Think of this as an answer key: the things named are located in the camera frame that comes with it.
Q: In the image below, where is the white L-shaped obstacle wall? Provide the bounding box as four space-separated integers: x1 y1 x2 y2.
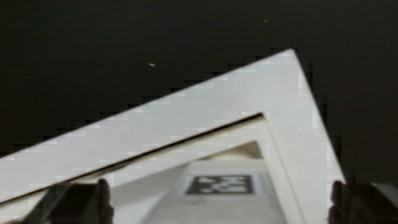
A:
0 50 343 224

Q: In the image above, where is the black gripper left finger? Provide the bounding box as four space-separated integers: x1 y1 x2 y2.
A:
25 179 114 224

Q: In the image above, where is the white square tabletop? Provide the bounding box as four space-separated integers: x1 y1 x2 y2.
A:
0 116 307 224

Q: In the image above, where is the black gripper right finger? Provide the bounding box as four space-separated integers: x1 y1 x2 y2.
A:
327 181 398 224

